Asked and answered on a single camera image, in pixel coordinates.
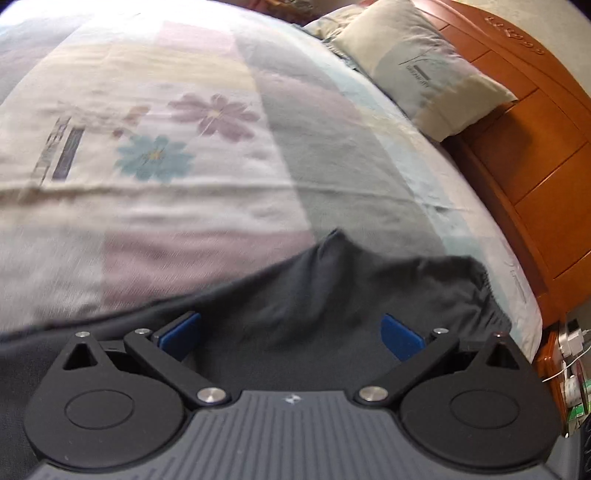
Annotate bed with patchwork sheet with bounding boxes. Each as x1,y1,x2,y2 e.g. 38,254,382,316
0,0,543,370

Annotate white charger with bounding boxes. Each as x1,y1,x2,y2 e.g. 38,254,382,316
558,318,587,356

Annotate beige printed pillow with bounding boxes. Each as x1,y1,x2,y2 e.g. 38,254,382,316
302,0,518,143

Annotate wooden nightstand with chargers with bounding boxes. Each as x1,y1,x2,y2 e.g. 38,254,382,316
536,330,591,435

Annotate green box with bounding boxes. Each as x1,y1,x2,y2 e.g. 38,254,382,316
566,378,591,425

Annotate wooden headboard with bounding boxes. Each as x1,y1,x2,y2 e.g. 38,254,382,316
360,0,591,328

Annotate white charging cable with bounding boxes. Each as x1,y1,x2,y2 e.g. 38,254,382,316
540,355,583,384

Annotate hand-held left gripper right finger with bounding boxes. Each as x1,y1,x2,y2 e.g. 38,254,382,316
355,314,534,409

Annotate dark grey pants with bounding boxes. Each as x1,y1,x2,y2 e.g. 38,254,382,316
0,228,513,480

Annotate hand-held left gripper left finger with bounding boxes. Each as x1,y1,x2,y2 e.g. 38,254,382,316
60,310,230,409

